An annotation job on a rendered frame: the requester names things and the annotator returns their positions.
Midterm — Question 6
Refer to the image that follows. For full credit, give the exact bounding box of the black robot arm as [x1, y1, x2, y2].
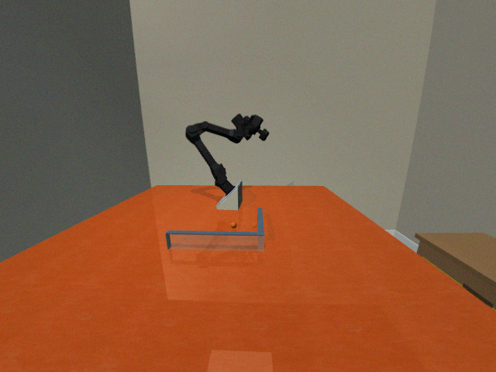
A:
[186, 114, 263, 196]

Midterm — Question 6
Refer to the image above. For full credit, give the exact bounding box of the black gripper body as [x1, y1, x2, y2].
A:
[243, 116, 269, 141]

